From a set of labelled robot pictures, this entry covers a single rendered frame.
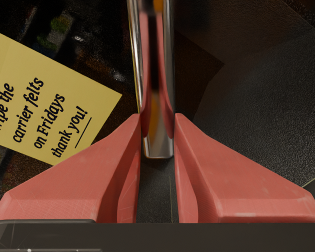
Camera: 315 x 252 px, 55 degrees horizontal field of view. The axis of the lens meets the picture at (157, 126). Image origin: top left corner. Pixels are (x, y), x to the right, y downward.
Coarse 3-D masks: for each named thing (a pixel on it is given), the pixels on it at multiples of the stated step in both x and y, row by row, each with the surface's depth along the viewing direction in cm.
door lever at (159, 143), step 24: (144, 0) 10; (168, 0) 10; (144, 24) 10; (168, 24) 10; (144, 48) 11; (168, 48) 11; (144, 72) 11; (168, 72) 11; (144, 96) 12; (168, 96) 12; (144, 120) 13; (168, 120) 13; (144, 144) 14; (168, 144) 13
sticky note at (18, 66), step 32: (0, 64) 16; (32, 64) 16; (0, 96) 18; (32, 96) 18; (64, 96) 18; (96, 96) 18; (0, 128) 19; (32, 128) 19; (64, 128) 19; (96, 128) 19
